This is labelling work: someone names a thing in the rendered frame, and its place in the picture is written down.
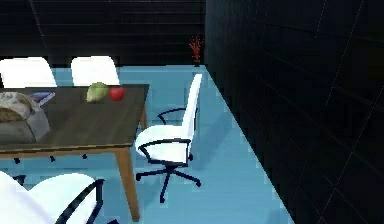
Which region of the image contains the blue book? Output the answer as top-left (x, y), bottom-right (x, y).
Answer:
top-left (29, 91), bottom-right (57, 108)

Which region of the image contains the green lettuce head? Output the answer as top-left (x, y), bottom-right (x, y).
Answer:
top-left (85, 81), bottom-right (110, 104)

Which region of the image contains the dark wooden table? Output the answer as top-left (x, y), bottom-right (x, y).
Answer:
top-left (0, 84), bottom-right (150, 223)

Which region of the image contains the brown bread loaf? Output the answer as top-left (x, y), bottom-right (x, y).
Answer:
top-left (0, 91), bottom-right (40, 123)

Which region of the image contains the red apple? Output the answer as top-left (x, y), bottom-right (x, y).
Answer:
top-left (108, 86), bottom-right (126, 102)

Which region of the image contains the red branch plant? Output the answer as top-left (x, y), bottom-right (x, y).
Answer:
top-left (188, 34), bottom-right (204, 67)

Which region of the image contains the white office chair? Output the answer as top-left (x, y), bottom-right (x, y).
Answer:
top-left (134, 73), bottom-right (203, 204)
top-left (0, 56), bottom-right (58, 89)
top-left (70, 55), bottom-right (121, 87)
top-left (0, 170), bottom-right (120, 224)

